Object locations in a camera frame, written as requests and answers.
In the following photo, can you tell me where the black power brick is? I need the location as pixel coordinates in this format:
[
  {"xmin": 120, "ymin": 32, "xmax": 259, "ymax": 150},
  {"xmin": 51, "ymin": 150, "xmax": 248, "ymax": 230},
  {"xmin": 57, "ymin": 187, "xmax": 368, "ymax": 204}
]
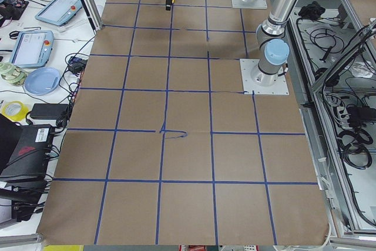
[{"xmin": 29, "ymin": 103, "xmax": 68, "ymax": 120}]

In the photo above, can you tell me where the teach pendant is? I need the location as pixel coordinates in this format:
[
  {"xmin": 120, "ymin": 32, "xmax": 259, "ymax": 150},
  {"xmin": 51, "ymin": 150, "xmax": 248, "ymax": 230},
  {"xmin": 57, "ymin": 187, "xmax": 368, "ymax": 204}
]
[
  {"xmin": 35, "ymin": 0, "xmax": 82, "ymax": 26},
  {"xmin": 10, "ymin": 31, "xmax": 54, "ymax": 69}
]

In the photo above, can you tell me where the lower teach pendant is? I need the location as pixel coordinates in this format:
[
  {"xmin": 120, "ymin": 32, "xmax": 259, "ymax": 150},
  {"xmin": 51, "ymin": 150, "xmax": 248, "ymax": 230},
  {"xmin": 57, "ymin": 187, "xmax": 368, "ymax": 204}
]
[{"xmin": 10, "ymin": 31, "xmax": 54, "ymax": 69}]

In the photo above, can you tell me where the black computer box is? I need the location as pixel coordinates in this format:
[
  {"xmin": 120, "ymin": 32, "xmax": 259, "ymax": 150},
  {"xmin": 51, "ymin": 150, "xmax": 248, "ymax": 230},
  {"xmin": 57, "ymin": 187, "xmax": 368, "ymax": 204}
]
[{"xmin": 1, "ymin": 115, "xmax": 55, "ymax": 183}]

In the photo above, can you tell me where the light blue plate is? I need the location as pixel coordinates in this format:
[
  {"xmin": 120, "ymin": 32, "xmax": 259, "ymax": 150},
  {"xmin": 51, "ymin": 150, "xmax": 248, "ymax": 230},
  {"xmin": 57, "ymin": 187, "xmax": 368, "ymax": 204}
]
[{"xmin": 23, "ymin": 67, "xmax": 61, "ymax": 95}]

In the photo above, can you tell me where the yellow tape roll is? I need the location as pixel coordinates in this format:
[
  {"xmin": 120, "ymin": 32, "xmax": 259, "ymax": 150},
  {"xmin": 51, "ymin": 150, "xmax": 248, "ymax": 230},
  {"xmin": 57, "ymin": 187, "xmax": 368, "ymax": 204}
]
[{"xmin": 1, "ymin": 101, "xmax": 29, "ymax": 122}]

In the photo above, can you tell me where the upper teach pendant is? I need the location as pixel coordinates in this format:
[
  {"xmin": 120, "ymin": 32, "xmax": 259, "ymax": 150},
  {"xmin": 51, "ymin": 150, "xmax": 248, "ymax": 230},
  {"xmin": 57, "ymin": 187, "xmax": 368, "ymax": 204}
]
[{"xmin": 35, "ymin": 0, "xmax": 82, "ymax": 26}]

